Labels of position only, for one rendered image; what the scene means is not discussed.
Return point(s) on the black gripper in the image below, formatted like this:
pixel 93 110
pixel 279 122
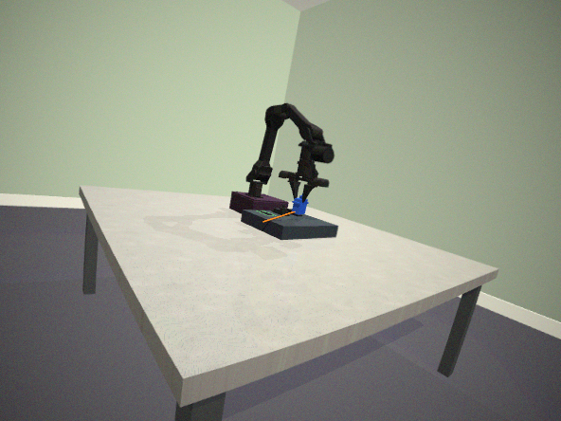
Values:
pixel 305 169

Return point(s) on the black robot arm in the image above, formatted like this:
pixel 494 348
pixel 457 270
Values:
pixel 314 148

